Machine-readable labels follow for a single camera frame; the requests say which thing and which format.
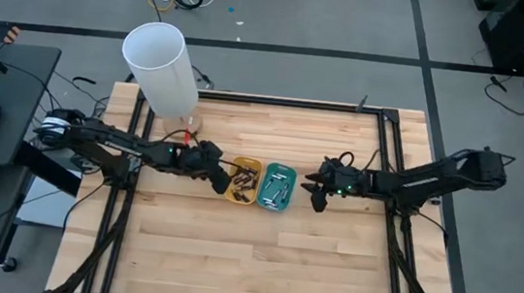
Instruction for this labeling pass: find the black floor cable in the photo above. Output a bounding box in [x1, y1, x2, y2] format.
[482, 74, 524, 117]

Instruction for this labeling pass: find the black desk caster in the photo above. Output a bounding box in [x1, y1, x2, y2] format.
[1, 255, 19, 274]

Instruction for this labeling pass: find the orange striped object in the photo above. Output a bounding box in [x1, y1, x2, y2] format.
[3, 25, 20, 46]

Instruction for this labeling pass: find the black side desk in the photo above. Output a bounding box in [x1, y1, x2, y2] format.
[0, 20, 98, 293]

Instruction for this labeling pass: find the yellow plastic bin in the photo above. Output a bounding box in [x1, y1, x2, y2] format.
[223, 154, 265, 208]

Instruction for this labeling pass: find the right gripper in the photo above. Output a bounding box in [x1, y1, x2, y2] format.
[297, 154, 370, 218]

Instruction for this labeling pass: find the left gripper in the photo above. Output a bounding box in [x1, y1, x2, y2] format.
[178, 138, 262, 200]

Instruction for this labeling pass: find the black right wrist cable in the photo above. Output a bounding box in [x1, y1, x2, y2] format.
[336, 148, 357, 170]

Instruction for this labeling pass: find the white shade wooden lamp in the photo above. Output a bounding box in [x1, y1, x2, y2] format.
[113, 18, 213, 142]

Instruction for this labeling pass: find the black aluminium table frame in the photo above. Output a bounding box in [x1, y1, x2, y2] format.
[50, 74, 479, 293]

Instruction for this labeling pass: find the teal plastic bin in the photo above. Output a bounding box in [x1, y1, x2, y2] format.
[254, 160, 299, 215]

